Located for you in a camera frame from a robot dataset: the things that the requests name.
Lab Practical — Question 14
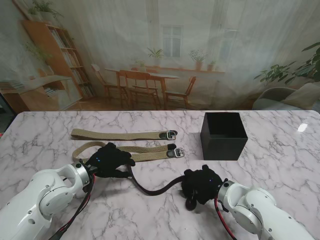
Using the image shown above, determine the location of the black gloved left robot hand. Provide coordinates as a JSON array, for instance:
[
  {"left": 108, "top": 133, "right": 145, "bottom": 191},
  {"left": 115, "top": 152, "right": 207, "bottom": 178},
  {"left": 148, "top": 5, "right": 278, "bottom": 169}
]
[{"left": 84, "top": 142, "right": 136, "bottom": 179}]

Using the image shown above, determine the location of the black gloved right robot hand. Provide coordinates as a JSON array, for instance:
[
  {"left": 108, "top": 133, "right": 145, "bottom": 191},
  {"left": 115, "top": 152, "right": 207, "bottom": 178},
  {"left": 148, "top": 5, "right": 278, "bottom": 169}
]
[{"left": 179, "top": 164, "right": 228, "bottom": 211}]

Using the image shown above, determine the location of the dark brown woven belt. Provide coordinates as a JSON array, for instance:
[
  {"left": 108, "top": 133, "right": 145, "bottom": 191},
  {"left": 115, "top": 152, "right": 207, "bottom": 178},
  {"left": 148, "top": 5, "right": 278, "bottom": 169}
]
[{"left": 127, "top": 163, "right": 198, "bottom": 211}]

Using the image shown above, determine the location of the beige woven belt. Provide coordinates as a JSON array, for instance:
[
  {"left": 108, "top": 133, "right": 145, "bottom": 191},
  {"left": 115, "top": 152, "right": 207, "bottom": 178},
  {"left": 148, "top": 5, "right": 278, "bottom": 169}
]
[
  {"left": 70, "top": 128, "right": 179, "bottom": 141},
  {"left": 72, "top": 141, "right": 186, "bottom": 166}
]

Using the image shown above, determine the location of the black square storage box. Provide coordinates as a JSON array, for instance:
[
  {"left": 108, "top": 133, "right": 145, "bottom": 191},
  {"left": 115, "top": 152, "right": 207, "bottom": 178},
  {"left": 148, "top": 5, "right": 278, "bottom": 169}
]
[{"left": 199, "top": 112, "right": 248, "bottom": 161}]

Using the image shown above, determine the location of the printed room scene backdrop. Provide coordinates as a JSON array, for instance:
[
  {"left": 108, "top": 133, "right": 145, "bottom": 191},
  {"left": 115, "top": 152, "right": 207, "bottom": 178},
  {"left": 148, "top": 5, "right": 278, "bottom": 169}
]
[{"left": 0, "top": 0, "right": 320, "bottom": 111}]

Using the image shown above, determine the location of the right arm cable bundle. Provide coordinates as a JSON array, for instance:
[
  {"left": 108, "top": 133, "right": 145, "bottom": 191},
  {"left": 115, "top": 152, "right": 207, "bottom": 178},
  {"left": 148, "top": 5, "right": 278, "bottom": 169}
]
[{"left": 214, "top": 197, "right": 236, "bottom": 240}]

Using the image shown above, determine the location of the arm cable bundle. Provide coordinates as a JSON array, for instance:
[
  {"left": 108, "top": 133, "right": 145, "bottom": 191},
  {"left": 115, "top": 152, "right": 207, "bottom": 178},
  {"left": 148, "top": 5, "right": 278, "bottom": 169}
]
[
  {"left": 52, "top": 174, "right": 97, "bottom": 240},
  {"left": 214, "top": 197, "right": 236, "bottom": 240}
]

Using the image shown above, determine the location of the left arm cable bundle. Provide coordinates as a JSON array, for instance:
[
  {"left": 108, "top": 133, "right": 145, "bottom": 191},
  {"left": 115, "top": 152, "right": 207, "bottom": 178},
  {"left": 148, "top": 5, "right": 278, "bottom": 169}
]
[{"left": 52, "top": 174, "right": 97, "bottom": 240}]

